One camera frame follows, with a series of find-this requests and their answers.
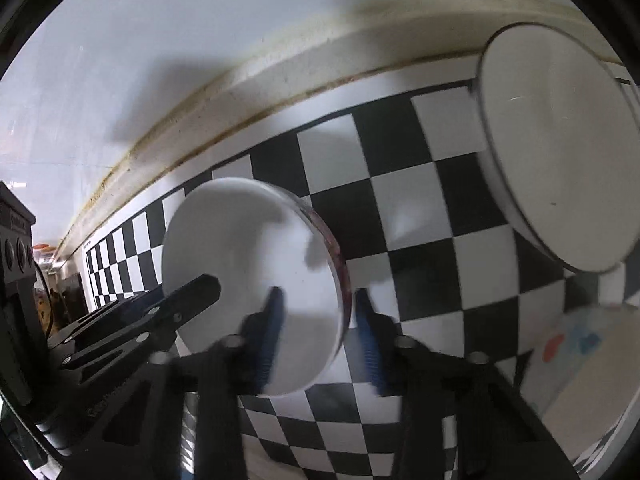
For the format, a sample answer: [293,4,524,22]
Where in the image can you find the plain white bowl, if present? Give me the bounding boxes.
[162,178,352,396]

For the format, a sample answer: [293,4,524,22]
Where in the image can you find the white bowl coloured dots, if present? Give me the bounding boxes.
[520,304,639,479]

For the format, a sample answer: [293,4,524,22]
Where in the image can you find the white bowl thin rim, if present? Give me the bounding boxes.
[472,22,639,286]

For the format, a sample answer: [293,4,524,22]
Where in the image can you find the black white checkered tablecloth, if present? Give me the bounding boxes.
[81,52,640,480]

